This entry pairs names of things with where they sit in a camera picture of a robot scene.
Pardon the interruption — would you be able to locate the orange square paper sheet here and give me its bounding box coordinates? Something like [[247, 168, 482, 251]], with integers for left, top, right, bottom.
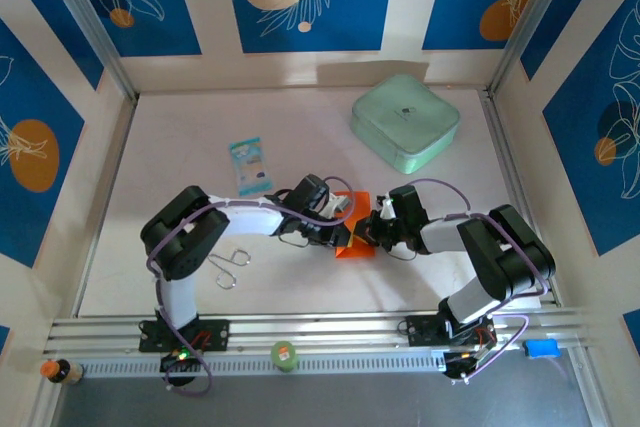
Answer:
[[332, 189, 377, 261]]

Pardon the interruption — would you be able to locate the light blue wipes packet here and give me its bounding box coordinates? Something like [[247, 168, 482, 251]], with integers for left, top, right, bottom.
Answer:
[[228, 135, 275, 198]]

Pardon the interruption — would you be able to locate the mint green zip case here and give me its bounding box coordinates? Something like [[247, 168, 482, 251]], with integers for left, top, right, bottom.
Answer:
[[349, 73, 461, 176]]

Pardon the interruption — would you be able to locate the green tape roll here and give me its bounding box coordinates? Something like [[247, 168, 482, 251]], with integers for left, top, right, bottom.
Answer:
[[270, 340, 300, 373]]

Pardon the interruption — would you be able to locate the black controller board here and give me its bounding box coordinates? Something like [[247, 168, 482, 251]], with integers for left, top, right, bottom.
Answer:
[[442, 346, 496, 382], [159, 350, 202, 374]]

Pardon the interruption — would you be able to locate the blue box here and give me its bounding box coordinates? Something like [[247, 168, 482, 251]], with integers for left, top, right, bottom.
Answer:
[[522, 339, 560, 359]]

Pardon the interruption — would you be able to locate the orange capped bottle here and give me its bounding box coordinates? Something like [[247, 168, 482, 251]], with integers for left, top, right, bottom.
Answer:
[[39, 357, 85, 386]]

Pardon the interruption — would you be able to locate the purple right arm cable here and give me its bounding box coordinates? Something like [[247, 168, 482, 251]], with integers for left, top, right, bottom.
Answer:
[[407, 177, 551, 384]]

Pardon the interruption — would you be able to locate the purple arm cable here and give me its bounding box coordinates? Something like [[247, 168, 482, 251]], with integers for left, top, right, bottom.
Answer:
[[407, 177, 551, 384], [144, 175, 357, 397]]

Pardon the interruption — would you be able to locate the aluminium rail frame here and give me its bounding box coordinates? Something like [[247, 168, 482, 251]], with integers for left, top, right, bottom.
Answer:
[[44, 306, 591, 354]]

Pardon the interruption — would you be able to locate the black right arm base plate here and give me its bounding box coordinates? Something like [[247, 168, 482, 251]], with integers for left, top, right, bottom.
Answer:
[[405, 314, 497, 348]]

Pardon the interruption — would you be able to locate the grey slotted cable duct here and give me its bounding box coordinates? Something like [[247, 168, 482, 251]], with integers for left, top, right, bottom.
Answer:
[[79, 349, 446, 378]]

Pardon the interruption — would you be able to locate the aluminium side rail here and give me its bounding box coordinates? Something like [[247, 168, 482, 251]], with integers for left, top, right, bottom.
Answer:
[[74, 96, 139, 318], [482, 91, 561, 308]]

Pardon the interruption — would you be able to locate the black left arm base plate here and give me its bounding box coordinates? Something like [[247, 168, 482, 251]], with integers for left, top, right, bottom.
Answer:
[[138, 319, 231, 353]]

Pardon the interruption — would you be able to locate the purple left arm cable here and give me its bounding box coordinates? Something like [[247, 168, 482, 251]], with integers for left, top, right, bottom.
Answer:
[[144, 175, 357, 397]]

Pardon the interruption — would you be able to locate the aluminium corner post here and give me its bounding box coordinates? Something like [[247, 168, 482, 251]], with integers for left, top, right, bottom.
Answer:
[[487, 0, 584, 96], [37, 0, 139, 101]]

